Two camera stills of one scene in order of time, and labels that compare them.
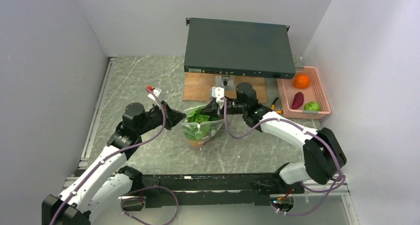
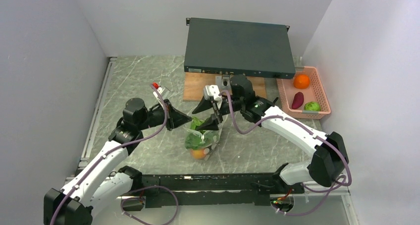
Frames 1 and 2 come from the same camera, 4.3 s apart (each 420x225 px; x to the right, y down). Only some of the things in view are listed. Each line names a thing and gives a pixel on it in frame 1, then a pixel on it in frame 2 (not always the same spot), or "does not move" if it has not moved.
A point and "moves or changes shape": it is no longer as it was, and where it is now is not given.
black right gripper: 212,109 → 203,105
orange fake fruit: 301,81 does not move
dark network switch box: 238,48 does not move
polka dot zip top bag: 201,124 moves or changes shape
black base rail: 172,191 does not move
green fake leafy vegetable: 197,126 moves or changes shape
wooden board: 197,86 does not move
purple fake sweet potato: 297,100 does not move
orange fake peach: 194,142 → 197,154
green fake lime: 312,106 does not move
